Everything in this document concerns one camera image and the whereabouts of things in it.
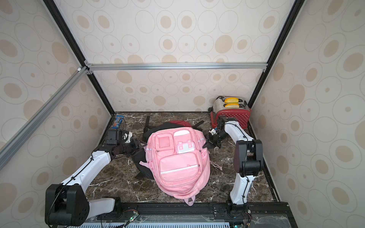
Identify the blue candy packet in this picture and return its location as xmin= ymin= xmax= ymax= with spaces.
xmin=111 ymin=115 xmax=124 ymax=129

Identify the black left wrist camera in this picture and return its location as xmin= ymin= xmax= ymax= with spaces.
xmin=104 ymin=128 xmax=133 ymax=145

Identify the black backpack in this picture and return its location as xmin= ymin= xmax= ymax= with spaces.
xmin=132 ymin=115 xmax=206 ymax=181

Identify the yellow toast slice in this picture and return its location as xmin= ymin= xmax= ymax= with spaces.
xmin=224 ymin=103 xmax=240 ymax=109
xmin=224 ymin=97 xmax=240 ymax=104

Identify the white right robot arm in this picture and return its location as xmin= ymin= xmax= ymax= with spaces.
xmin=204 ymin=116 xmax=263 ymax=218

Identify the red backpack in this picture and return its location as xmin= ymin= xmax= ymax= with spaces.
xmin=170 ymin=120 xmax=192 ymax=127

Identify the yellow toast slice front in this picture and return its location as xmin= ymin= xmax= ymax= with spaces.
xmin=224 ymin=103 xmax=240 ymax=109

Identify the pink backpack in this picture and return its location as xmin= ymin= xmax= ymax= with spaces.
xmin=139 ymin=127 xmax=211 ymax=206

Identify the yellow toast slice rear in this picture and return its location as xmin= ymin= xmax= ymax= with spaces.
xmin=224 ymin=97 xmax=240 ymax=104

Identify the aluminium rail left wall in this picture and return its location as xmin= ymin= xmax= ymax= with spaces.
xmin=1 ymin=66 xmax=87 ymax=168

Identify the red polka dot toaster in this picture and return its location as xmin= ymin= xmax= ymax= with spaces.
xmin=208 ymin=96 xmax=252 ymax=129

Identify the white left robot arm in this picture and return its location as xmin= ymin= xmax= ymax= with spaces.
xmin=45 ymin=139 xmax=142 ymax=228

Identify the horizontal aluminium rail back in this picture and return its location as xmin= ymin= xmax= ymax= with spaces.
xmin=85 ymin=61 xmax=268 ymax=72

